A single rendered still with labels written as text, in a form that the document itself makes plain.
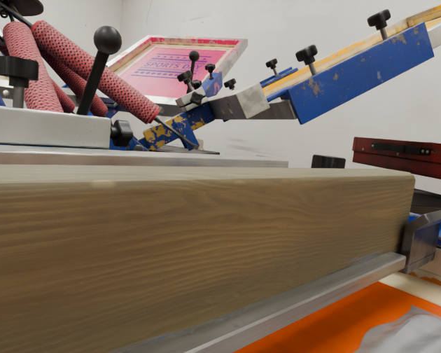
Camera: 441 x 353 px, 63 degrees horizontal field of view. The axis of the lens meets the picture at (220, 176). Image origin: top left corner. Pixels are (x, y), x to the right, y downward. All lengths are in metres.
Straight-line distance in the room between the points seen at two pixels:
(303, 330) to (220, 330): 0.10
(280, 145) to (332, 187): 2.46
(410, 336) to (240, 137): 2.72
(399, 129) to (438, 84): 0.30
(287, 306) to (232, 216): 0.06
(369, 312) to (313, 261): 0.10
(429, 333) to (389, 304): 0.05
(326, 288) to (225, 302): 0.07
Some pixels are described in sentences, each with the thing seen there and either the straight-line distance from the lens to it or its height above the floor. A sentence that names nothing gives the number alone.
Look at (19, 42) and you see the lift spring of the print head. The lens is 0.77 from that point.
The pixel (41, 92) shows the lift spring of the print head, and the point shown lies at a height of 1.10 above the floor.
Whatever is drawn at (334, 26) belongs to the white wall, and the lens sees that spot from 2.61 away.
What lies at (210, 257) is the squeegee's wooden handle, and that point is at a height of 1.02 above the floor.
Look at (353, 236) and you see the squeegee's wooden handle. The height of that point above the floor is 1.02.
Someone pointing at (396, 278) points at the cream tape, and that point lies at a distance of 0.40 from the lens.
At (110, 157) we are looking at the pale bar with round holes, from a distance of 0.38.
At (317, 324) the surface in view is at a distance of 0.27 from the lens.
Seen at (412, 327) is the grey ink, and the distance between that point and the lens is 0.29.
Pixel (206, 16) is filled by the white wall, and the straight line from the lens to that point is 3.52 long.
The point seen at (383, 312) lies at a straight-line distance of 0.32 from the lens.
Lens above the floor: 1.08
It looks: 7 degrees down
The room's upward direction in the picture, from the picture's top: 6 degrees clockwise
